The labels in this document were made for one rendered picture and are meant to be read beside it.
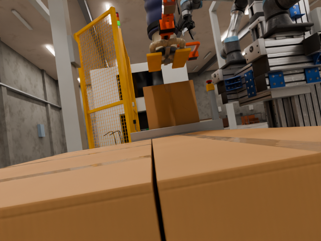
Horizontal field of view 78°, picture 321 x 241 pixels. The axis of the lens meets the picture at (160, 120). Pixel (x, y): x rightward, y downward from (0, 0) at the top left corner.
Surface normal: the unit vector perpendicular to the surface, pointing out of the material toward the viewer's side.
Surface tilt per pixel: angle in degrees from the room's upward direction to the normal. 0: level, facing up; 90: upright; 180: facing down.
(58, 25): 90
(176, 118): 90
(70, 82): 90
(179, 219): 90
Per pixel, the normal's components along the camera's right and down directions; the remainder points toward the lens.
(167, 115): 0.03, -0.06
